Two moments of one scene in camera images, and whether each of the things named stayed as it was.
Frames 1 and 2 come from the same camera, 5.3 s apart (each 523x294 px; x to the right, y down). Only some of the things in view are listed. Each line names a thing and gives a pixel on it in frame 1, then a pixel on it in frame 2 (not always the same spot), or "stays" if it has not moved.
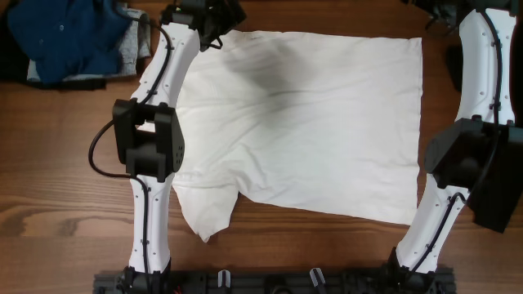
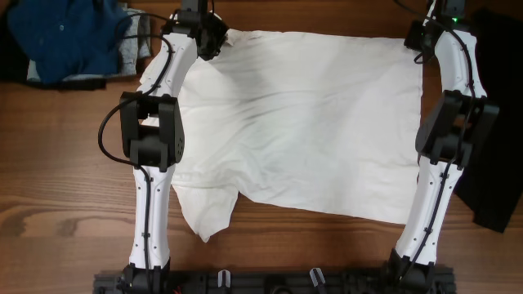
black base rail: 277,281 stays
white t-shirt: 318,122 stays
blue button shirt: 68,37 stays
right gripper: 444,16 to 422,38
